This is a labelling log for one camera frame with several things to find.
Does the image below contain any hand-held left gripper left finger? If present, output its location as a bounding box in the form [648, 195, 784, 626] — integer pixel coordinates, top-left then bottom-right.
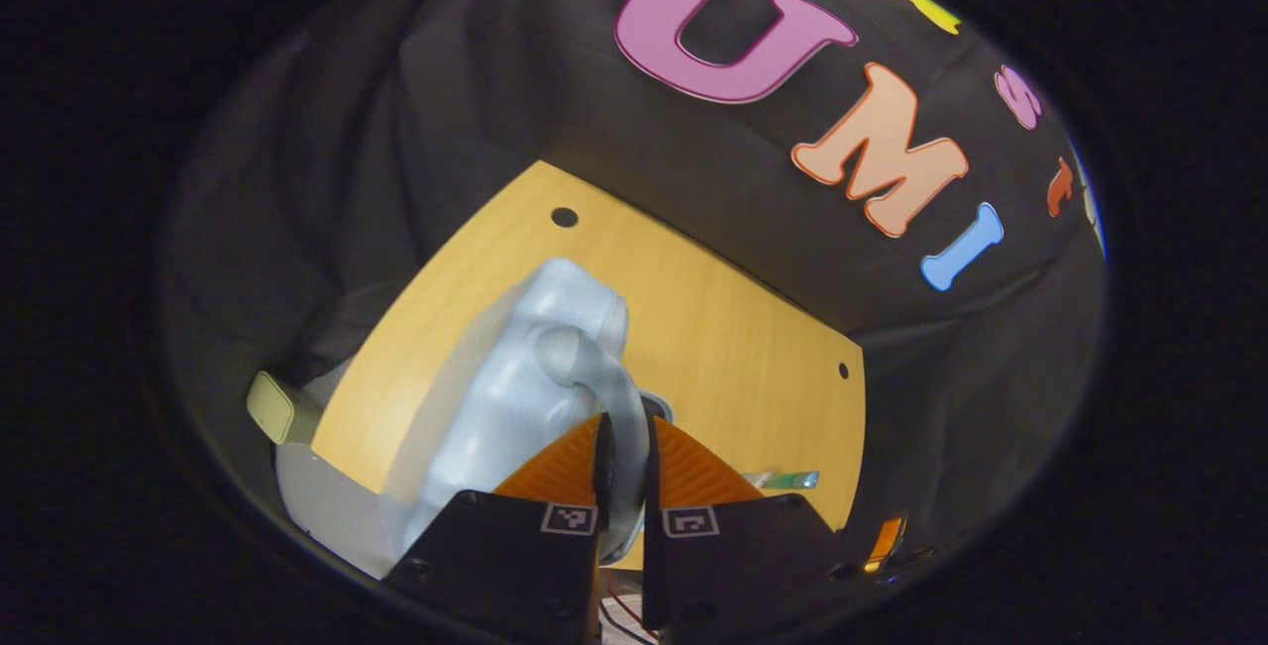
[381, 412, 615, 645]

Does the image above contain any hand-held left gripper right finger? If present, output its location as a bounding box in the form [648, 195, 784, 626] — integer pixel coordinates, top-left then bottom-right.
[642, 414, 863, 645]

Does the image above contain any light blue suitcase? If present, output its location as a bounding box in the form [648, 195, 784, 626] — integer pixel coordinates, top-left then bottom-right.
[275, 257, 677, 579]

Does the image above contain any pale green padded object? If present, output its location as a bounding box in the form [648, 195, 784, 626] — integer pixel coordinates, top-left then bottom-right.
[246, 371, 323, 448]

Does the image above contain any black backdrop cloth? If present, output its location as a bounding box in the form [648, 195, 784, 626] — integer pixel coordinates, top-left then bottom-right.
[163, 0, 1109, 567]

